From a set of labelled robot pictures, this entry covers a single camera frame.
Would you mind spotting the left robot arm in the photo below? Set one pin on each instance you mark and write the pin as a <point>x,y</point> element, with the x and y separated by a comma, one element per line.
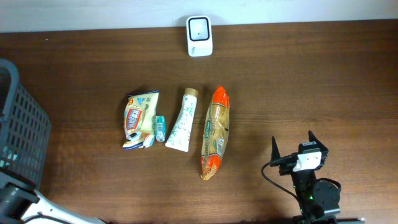
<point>22,203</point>

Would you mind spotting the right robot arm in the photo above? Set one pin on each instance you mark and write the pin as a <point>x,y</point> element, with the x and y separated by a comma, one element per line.
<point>318,199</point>

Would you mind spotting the white barcode scanner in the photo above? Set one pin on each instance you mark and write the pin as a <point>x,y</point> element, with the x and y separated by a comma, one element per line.
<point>199,36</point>

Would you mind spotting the dark plastic basket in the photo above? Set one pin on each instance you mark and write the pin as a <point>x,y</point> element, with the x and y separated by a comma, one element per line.
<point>25,128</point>

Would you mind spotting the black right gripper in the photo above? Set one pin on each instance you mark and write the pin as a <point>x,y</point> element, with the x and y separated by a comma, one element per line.
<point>324,150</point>

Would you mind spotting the yellow snack bag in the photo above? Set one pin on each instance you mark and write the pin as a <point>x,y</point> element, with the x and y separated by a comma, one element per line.
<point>139,120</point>

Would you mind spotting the white bamboo conditioner tube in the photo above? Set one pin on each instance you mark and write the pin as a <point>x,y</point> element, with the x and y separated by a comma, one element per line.
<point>179,138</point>

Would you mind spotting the small teal gum pack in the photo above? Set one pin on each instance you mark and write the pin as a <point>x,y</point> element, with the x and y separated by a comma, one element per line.
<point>160,128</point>

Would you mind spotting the spaghetti pasta package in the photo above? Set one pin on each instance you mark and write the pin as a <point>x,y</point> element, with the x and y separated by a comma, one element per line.
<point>216,133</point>

